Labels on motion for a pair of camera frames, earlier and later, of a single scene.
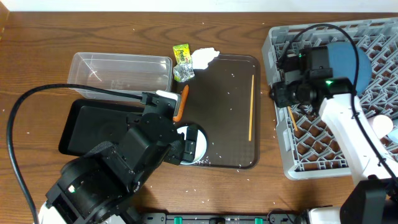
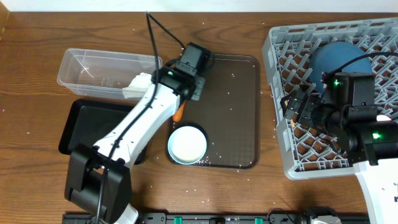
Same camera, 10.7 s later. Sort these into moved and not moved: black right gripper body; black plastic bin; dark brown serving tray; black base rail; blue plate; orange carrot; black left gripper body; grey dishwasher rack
Moved: black left gripper body; black right gripper body
Not moved: dark brown serving tray; black plastic bin; orange carrot; black base rail; grey dishwasher rack; blue plate
